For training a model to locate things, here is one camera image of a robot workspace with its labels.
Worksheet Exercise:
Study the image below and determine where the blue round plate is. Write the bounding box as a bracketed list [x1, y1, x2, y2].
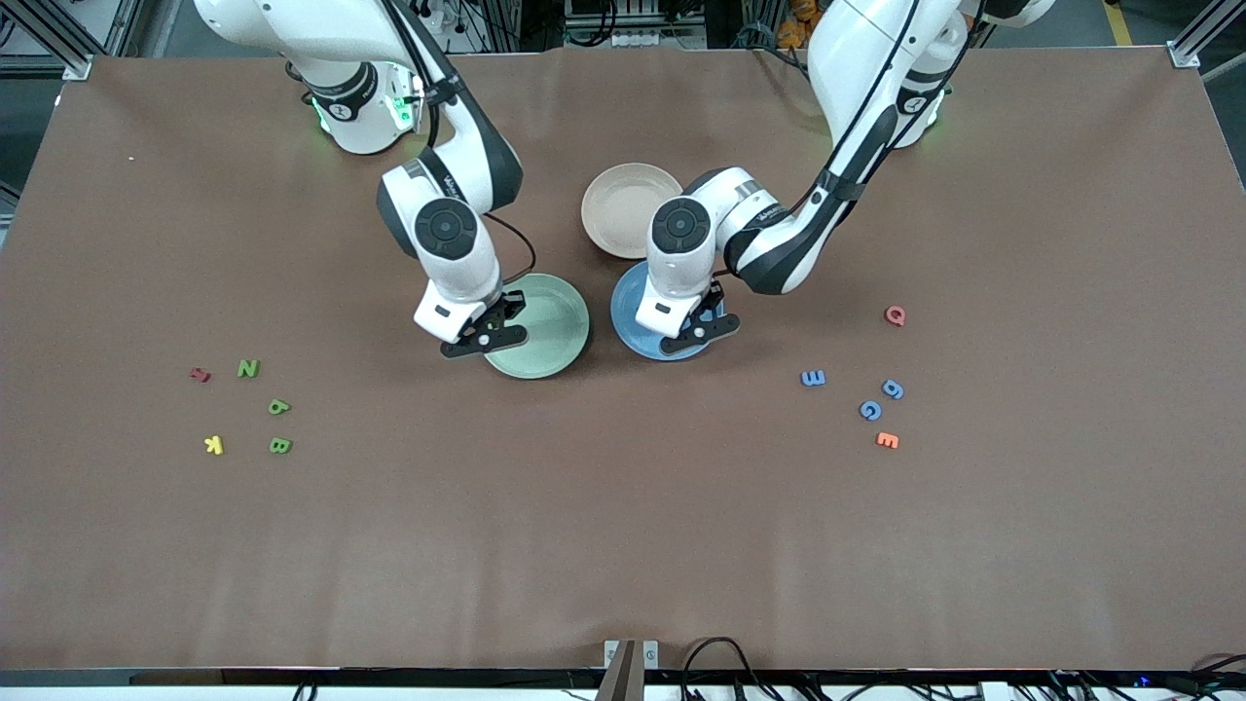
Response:
[610, 257, 726, 362]

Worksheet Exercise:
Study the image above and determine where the green round plate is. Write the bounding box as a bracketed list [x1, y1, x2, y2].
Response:
[484, 274, 591, 380]

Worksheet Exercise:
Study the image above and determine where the beige round plate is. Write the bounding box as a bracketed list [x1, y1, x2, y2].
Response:
[581, 163, 685, 260]

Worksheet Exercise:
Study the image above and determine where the brown table cover sheet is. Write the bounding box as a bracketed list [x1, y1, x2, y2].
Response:
[0, 46, 1246, 673]

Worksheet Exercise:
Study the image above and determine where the pile of orange objects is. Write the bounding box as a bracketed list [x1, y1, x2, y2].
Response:
[779, 0, 819, 50]

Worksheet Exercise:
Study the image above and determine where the black looped cable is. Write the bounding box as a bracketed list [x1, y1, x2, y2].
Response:
[681, 637, 770, 701]

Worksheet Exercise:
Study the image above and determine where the silver camera mount bracket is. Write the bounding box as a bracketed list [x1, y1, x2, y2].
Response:
[596, 638, 661, 701]

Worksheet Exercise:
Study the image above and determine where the black table edge rail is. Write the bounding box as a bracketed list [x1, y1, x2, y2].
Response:
[0, 666, 1246, 690]

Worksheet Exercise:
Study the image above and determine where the aluminium frame post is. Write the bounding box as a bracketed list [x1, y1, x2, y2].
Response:
[19, 0, 94, 81]
[1168, 0, 1246, 69]

